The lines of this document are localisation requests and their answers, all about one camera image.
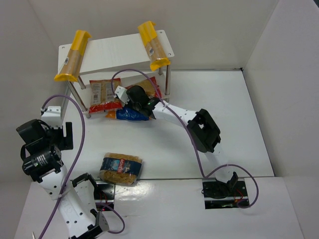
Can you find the white two-tier shelf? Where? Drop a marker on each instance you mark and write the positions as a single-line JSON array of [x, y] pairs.
[[104, 57]]

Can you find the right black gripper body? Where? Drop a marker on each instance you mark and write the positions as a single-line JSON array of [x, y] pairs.
[[133, 98]]

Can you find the Agnesi penne pasta bag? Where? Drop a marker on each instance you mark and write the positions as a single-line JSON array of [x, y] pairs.
[[120, 169]]

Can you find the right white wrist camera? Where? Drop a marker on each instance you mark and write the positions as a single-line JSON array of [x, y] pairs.
[[121, 94]]

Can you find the blue and orange pasta bag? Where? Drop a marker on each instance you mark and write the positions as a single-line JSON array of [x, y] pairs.
[[126, 113]]

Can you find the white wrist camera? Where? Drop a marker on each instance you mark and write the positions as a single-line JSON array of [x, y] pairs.
[[121, 94], [52, 116]]

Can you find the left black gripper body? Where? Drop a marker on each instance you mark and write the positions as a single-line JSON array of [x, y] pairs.
[[66, 136]]

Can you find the left yellow spaghetti package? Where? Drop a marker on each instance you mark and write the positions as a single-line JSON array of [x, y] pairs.
[[71, 66]]

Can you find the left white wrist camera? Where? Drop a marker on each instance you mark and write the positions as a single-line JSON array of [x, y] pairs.
[[52, 116]]

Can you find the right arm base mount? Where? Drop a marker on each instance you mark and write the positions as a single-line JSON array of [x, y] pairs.
[[216, 196]]

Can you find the red pasta bag on shelf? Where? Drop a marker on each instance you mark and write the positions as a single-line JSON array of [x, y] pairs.
[[102, 98]]

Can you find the small red pasta bag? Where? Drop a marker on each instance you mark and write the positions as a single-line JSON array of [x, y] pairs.
[[151, 89]]

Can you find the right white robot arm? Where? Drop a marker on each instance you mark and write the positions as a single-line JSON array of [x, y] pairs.
[[200, 126]]

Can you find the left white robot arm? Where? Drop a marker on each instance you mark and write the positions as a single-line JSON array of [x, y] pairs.
[[42, 161]]

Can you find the right yellow spaghetti package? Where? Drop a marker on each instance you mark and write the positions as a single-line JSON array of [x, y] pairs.
[[153, 46]]

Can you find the yellow spaghetti package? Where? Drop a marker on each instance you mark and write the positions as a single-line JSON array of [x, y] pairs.
[[153, 46], [71, 66]]

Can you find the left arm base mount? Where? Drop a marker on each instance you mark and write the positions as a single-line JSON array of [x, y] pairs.
[[104, 195]]

